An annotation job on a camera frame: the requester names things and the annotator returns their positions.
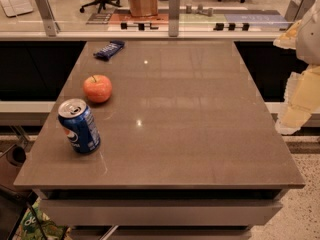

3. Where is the green patterned bag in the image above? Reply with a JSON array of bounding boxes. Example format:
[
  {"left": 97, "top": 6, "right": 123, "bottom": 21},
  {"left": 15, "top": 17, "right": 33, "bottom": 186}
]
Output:
[{"left": 12, "top": 200, "right": 72, "bottom": 240}]

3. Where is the metal glass post right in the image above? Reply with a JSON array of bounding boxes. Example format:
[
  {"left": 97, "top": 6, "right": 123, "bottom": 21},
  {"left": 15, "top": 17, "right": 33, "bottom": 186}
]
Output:
[{"left": 284, "top": 0, "right": 316, "bottom": 28}]

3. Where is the blue pepsi can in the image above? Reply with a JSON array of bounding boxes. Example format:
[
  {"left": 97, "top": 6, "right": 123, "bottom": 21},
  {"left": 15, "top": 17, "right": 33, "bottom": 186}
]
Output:
[{"left": 58, "top": 99, "right": 100, "bottom": 154}]

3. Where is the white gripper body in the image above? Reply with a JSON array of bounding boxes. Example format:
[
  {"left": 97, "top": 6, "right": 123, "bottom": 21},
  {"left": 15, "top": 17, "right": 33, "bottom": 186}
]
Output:
[{"left": 296, "top": 0, "right": 320, "bottom": 65}]

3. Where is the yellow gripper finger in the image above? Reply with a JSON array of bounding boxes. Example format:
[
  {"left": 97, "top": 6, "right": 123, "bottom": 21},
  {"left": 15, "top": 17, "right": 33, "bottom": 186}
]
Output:
[
  {"left": 275, "top": 65, "right": 320, "bottom": 135},
  {"left": 273, "top": 20, "right": 301, "bottom": 50}
]

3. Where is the metal glass post left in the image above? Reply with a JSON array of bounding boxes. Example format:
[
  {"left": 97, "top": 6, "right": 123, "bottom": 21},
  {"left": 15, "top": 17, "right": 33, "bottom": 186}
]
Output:
[{"left": 34, "top": 0, "right": 60, "bottom": 37}]

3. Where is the red orange apple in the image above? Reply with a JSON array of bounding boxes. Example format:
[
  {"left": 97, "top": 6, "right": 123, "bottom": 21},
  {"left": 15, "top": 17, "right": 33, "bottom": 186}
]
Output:
[{"left": 83, "top": 75, "right": 112, "bottom": 103}]

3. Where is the metal glass post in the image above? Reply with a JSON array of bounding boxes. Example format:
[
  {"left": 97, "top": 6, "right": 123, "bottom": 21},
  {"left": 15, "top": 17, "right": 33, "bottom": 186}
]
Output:
[
  {"left": 34, "top": 0, "right": 60, "bottom": 37},
  {"left": 284, "top": 0, "right": 316, "bottom": 28},
  {"left": 168, "top": 0, "right": 180, "bottom": 37}
]

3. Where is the black office chair left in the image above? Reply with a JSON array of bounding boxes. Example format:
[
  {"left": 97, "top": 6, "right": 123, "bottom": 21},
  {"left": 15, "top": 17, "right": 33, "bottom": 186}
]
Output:
[{"left": 79, "top": 0, "right": 121, "bottom": 13}]

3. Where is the metal glass post middle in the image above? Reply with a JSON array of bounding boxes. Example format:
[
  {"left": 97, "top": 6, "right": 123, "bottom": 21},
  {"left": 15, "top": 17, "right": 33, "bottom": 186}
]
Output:
[{"left": 168, "top": 0, "right": 180, "bottom": 37}]

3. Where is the blue snack bar wrapper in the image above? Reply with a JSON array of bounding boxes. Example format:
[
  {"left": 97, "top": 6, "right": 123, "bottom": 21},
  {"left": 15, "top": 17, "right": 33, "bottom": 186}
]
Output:
[{"left": 94, "top": 40, "right": 125, "bottom": 61}]

